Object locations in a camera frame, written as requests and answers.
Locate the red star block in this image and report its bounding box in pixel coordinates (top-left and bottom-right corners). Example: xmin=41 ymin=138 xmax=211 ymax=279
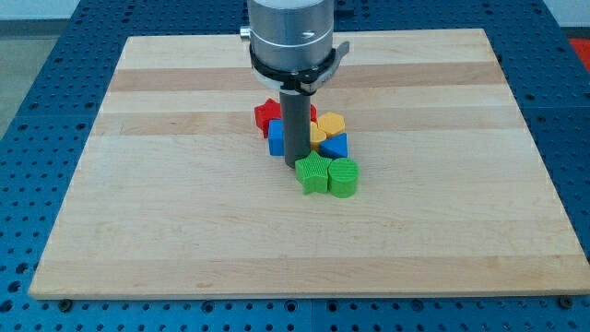
xmin=254 ymin=99 xmax=317 ymax=139

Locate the green cylinder block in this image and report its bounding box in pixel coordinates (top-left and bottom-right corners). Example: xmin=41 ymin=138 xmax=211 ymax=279
xmin=328 ymin=158 xmax=360 ymax=198

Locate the blue triangle block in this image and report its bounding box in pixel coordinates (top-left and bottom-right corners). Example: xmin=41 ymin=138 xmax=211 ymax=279
xmin=319 ymin=133 xmax=348 ymax=159

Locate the blue cube block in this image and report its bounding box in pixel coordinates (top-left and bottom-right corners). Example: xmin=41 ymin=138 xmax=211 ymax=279
xmin=267 ymin=119 xmax=285 ymax=156

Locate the yellow heart block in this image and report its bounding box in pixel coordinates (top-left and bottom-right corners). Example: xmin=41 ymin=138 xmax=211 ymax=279
xmin=310 ymin=122 xmax=327 ymax=152

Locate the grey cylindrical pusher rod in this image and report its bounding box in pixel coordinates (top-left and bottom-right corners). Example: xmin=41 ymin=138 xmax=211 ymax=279
xmin=279 ymin=92 xmax=311 ymax=168

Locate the yellow hexagon block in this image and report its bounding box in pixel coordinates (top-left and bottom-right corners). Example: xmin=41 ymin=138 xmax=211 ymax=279
xmin=316 ymin=112 xmax=346 ymax=138

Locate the wooden board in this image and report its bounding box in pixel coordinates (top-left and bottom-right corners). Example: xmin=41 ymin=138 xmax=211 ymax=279
xmin=29 ymin=29 xmax=589 ymax=300

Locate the black clamp ring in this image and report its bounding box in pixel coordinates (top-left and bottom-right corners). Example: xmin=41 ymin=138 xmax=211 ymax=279
xmin=249 ymin=40 xmax=350 ymax=97

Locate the green star block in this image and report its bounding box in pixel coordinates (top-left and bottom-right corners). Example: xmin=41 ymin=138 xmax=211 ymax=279
xmin=295 ymin=150 xmax=332 ymax=195

